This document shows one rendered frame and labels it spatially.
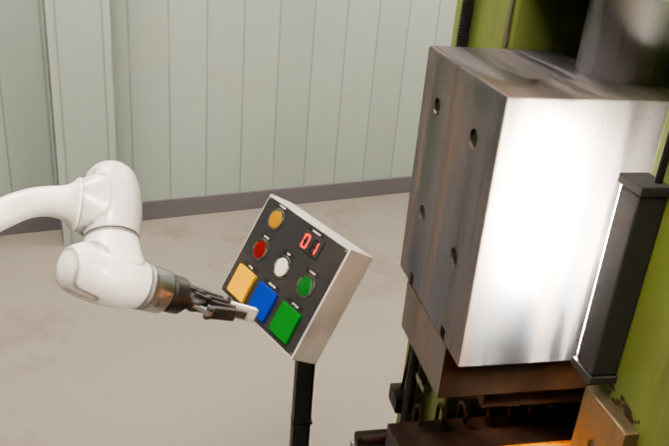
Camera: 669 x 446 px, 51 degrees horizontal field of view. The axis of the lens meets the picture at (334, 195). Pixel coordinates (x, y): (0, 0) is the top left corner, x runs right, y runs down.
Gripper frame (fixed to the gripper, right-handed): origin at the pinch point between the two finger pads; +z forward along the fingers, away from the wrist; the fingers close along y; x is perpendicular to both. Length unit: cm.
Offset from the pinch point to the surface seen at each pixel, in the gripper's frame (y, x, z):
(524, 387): 59, 21, 8
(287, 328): 1.8, -0.4, 12.5
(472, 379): 56, 18, -1
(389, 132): -228, 69, 242
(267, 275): -13.3, 5.7, 13.2
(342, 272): 6.9, 17.0, 14.4
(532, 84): 55, 59, -22
